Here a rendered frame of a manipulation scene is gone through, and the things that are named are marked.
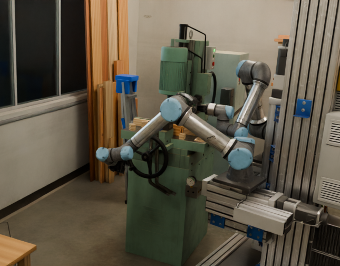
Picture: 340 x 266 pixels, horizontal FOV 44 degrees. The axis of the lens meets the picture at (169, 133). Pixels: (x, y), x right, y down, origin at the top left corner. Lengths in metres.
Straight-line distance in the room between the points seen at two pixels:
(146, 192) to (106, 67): 1.96
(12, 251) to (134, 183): 1.06
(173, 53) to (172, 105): 0.69
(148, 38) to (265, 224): 3.69
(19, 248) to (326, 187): 1.53
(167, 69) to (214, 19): 2.49
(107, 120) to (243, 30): 1.94
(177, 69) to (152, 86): 2.72
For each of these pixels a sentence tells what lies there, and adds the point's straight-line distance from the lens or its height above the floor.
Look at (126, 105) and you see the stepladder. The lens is 3.66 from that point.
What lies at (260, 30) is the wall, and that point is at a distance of 5.03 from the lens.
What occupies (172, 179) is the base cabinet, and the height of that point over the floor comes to 0.62.
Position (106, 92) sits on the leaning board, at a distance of 4.17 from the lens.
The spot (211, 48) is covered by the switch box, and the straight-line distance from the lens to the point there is 2.98.
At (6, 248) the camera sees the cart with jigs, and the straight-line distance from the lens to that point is 2.19.
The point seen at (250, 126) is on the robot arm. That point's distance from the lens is 2.78.
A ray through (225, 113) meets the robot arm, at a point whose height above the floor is 1.12.
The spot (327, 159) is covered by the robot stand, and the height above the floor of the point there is 1.00.
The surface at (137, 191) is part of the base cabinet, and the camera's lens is 2.91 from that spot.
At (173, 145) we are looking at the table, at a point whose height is 0.86.
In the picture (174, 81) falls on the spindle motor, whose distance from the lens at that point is 2.72.
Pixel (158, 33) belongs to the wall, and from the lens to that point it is 5.35.
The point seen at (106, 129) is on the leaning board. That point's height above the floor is 0.57.
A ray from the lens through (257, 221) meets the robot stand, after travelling 2.14.
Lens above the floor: 1.59
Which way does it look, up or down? 14 degrees down
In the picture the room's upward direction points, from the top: 4 degrees clockwise
